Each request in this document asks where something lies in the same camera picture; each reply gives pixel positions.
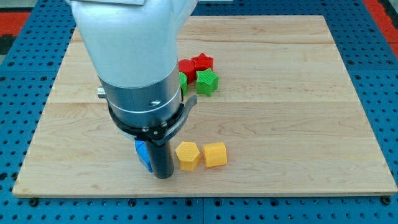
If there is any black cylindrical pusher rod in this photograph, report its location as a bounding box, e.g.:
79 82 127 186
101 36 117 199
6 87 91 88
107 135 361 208
145 141 174 179

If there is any black clamp mount with lever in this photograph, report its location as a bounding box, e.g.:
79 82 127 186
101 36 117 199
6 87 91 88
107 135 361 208
108 95 198 146

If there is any blue triangle block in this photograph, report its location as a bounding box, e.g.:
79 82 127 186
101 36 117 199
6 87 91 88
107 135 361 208
135 140 153 173

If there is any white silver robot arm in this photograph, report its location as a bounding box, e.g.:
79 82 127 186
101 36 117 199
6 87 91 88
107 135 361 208
70 0 197 179

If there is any wooden board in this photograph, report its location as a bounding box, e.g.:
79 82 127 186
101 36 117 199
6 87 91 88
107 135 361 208
12 16 397 198

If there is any yellow hexagon block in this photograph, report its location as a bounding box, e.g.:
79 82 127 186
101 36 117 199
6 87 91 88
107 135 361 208
175 141 200 171

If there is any yellow rounded block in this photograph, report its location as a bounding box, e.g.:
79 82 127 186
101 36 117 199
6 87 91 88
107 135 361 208
202 142 228 167

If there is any green cylinder block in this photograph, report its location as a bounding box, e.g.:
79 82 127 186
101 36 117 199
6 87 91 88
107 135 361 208
179 72 188 96

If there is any green star block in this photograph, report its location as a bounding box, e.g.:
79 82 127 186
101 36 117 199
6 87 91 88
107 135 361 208
196 68 219 96

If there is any red cylinder block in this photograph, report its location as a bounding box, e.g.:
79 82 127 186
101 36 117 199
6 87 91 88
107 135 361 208
178 59 196 83

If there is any red star block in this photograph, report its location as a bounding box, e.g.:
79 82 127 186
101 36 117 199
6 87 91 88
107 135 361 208
191 53 214 71

